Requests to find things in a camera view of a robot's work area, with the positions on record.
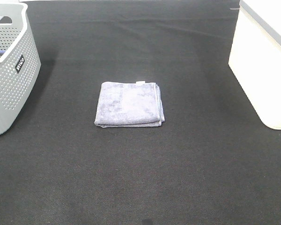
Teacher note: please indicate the grey perforated laundry basket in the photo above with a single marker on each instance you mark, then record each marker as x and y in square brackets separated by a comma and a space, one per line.
[19, 65]

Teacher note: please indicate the black table mat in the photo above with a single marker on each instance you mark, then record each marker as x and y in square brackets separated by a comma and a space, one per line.
[212, 162]

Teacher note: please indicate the white storage bin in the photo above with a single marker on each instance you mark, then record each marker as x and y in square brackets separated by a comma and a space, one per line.
[255, 57]

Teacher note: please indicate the lavender towel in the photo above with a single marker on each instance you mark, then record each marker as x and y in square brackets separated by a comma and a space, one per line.
[136, 104]

